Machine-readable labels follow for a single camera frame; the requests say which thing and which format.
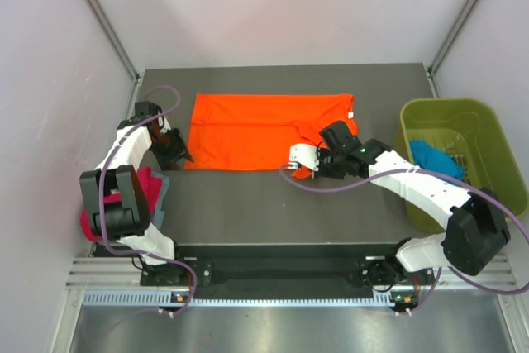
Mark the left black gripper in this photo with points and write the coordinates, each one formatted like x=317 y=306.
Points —
x=178 y=151

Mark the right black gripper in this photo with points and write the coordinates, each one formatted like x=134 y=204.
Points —
x=320 y=171

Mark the orange t shirt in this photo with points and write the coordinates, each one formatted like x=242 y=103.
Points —
x=254 y=132

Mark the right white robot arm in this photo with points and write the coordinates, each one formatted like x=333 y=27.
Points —
x=473 y=229

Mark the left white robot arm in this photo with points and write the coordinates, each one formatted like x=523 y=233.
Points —
x=159 y=254

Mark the red folded t shirt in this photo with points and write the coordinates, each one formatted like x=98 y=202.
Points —
x=149 y=187

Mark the grey folded t shirt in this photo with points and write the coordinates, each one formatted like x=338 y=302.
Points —
x=159 y=213

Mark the blue t shirt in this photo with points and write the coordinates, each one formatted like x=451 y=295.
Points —
x=430 y=158

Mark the olive green plastic bin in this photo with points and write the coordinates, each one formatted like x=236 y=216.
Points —
x=469 y=132

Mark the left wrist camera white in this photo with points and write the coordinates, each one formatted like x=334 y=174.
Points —
x=163 y=125

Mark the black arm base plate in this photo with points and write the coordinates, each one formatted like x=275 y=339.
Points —
x=352 y=272

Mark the aluminium frame rail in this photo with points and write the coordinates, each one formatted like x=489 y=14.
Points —
x=120 y=273

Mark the slotted cable duct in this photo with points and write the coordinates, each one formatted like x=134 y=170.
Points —
x=171 y=299

